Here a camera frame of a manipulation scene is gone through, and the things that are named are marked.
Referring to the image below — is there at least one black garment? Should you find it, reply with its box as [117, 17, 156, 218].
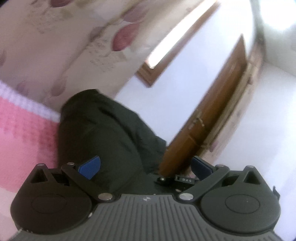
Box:
[57, 89, 169, 195]

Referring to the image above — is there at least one brown wooden door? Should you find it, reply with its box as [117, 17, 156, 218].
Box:
[159, 36, 247, 177]

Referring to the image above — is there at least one pink white checked bed sheet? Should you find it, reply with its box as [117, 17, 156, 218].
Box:
[1, 82, 60, 240]

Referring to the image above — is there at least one beige leaf print curtain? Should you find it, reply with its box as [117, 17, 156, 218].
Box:
[1, 1, 200, 110]

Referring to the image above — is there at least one wooden window frame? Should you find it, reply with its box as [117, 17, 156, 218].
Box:
[137, 1, 220, 87]

